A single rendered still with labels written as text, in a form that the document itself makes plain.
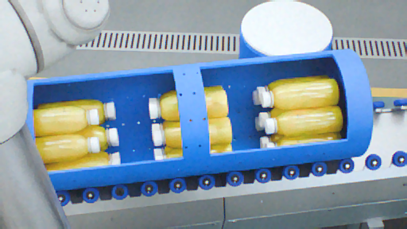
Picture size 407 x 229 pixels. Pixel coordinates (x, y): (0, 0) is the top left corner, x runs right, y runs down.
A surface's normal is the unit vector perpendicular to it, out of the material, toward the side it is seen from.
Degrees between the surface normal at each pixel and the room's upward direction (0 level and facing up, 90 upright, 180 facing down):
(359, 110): 49
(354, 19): 0
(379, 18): 0
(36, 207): 70
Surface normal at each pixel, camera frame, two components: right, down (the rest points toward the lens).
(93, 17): 0.63, -0.06
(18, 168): 0.67, 0.25
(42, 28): 0.48, 0.21
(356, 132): 0.14, 0.50
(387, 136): 0.00, -0.68
